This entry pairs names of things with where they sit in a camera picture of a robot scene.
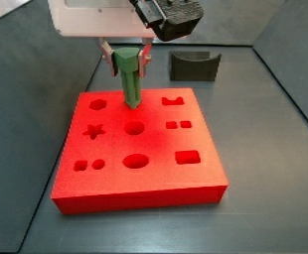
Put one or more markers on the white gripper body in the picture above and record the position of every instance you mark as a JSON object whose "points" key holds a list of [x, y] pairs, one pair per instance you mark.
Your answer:
{"points": [[98, 18]]}

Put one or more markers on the red shape sorting board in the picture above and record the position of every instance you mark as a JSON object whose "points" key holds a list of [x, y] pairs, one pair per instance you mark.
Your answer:
{"points": [[134, 158]]}

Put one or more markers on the red and silver gripper finger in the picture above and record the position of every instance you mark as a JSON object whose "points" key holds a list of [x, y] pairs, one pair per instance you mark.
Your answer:
{"points": [[108, 51]]}

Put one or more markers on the green three prong peg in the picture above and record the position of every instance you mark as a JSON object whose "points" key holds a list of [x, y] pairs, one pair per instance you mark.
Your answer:
{"points": [[126, 62]]}

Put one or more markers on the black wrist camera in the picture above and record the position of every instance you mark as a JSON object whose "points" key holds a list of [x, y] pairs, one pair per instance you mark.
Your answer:
{"points": [[172, 18]]}

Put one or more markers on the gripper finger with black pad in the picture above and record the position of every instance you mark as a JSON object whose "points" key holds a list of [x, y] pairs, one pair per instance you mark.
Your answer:
{"points": [[145, 57]]}

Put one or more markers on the black curved holder block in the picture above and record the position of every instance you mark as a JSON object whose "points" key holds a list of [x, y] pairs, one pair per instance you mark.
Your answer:
{"points": [[193, 66]]}

